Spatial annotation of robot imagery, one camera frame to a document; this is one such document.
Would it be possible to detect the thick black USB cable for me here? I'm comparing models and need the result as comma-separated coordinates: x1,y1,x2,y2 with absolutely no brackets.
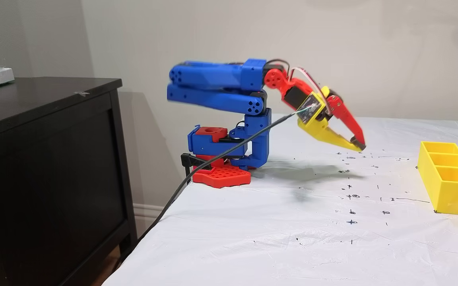
112,109,313,274

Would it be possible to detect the camera board on yellow mount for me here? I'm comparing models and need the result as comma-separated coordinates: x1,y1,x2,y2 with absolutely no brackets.
296,92,327,124

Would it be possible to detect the red white black servo wire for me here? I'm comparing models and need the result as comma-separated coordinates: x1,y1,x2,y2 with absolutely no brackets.
287,67,331,104
265,59,291,74

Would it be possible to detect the yellow three-compartment box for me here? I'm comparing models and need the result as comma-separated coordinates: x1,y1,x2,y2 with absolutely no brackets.
417,141,458,216

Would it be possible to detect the white baseboard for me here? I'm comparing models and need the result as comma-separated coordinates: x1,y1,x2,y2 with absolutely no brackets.
133,203,174,223

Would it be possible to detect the white plastic table cover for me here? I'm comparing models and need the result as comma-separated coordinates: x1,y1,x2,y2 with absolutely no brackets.
102,113,458,286

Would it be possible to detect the black table clamp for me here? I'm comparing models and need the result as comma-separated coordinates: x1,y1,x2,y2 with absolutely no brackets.
180,153,213,185

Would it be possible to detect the black wooden cabinet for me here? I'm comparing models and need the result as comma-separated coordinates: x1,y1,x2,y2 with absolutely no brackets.
0,77,138,286

